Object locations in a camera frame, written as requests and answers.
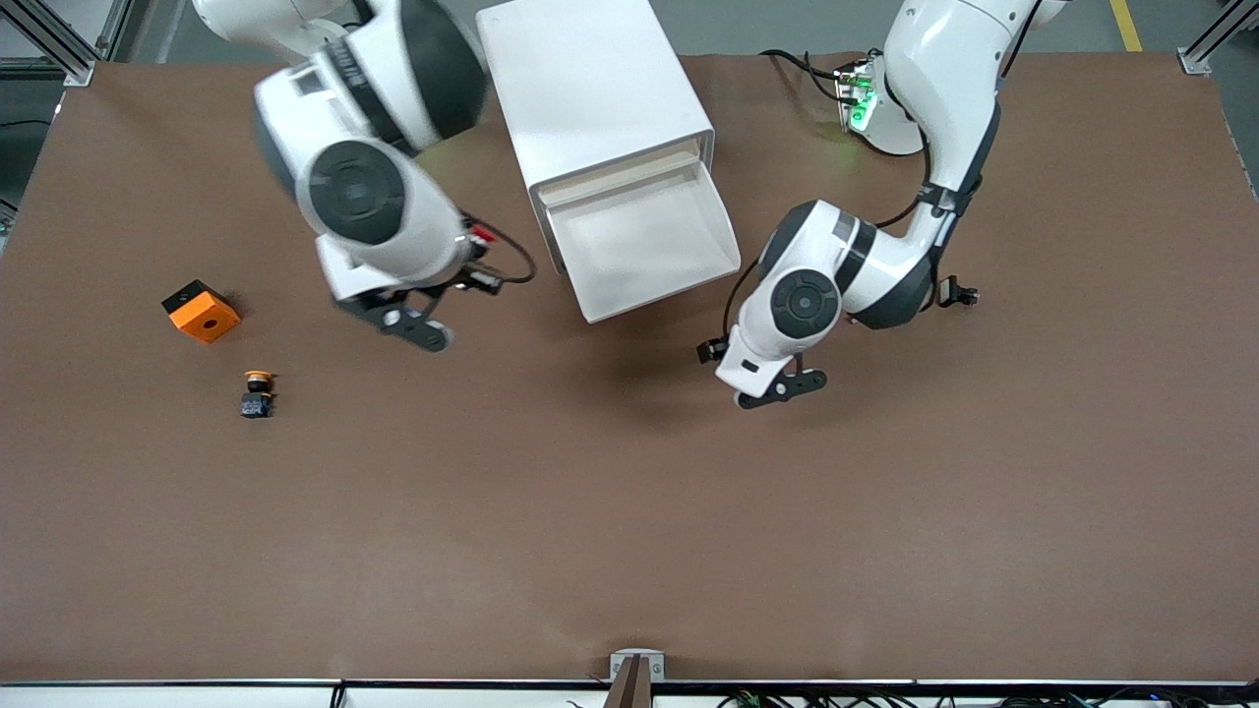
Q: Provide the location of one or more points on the white table edge rail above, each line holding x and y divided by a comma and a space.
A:
197, 697

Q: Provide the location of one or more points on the small black clip part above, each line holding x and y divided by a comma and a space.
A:
956, 292

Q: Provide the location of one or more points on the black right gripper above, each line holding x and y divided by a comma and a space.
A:
464, 282

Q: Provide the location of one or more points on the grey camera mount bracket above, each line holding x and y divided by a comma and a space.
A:
636, 669

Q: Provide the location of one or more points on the aluminium frame profile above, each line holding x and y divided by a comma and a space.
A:
69, 54
1205, 49

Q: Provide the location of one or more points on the brown table cover mat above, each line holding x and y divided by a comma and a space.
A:
629, 492

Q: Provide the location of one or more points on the orange square block with hole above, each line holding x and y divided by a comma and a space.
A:
205, 320

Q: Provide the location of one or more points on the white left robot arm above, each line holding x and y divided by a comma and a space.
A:
944, 88

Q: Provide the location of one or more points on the yellow push button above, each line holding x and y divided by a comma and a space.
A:
258, 393

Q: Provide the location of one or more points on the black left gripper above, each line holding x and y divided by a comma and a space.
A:
706, 351

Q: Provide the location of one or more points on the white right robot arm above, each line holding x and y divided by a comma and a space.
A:
364, 197

